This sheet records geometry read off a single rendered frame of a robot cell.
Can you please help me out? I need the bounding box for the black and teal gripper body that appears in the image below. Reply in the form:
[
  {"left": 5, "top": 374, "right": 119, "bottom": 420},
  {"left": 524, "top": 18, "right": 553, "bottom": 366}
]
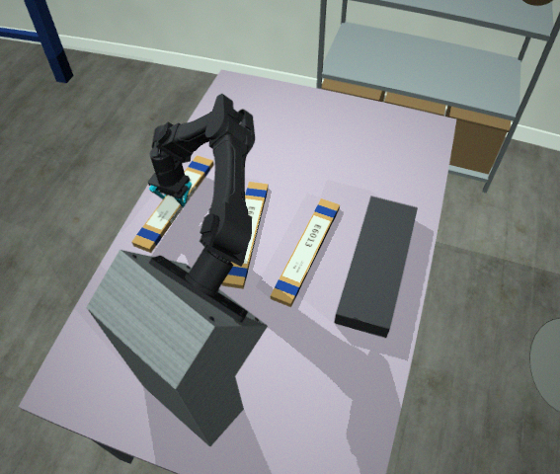
[{"left": 148, "top": 165, "right": 190, "bottom": 198}]

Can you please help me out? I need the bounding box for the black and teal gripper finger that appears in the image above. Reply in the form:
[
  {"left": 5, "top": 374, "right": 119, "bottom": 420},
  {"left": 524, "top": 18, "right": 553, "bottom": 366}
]
[
  {"left": 149, "top": 186, "right": 166, "bottom": 199},
  {"left": 174, "top": 182, "right": 192, "bottom": 207}
]

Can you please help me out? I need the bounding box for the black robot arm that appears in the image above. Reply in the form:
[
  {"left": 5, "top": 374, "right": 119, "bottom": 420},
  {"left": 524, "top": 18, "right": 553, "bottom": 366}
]
[{"left": 149, "top": 94, "right": 255, "bottom": 323}]

